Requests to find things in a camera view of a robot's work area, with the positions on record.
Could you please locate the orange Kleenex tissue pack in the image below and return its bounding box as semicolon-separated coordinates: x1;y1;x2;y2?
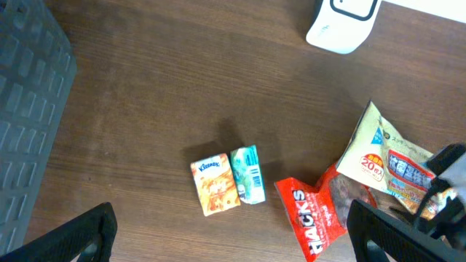
190;154;240;216

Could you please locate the beige wet wipes pack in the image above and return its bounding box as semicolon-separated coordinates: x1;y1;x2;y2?
336;101;436;214

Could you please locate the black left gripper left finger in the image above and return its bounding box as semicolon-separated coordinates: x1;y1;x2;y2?
1;202;117;262

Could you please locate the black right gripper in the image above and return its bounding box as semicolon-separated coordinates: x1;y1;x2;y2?
413;143;465;251

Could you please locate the grey plastic basket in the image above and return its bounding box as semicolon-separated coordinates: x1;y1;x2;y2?
0;0;76;254

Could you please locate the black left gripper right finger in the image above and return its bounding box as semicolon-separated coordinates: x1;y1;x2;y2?
347;200;465;262

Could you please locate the red Hacks candy bag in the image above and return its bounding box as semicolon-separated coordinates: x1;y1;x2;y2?
275;164;377;261

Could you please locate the white black barcode scanner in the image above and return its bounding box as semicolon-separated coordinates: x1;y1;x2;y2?
306;0;382;55

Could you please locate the green Kleenex tissue pack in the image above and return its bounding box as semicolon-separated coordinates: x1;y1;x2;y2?
230;145;266;205

